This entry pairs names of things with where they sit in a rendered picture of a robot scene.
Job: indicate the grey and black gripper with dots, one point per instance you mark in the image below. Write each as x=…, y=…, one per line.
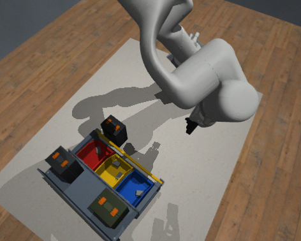
x=195, y=119

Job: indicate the yellow bin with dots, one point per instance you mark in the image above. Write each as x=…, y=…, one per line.
x=108, y=171

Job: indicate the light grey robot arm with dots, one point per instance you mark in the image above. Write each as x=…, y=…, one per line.
x=211, y=75

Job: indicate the dark grey shelf rack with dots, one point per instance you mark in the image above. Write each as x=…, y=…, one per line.
x=89, y=185

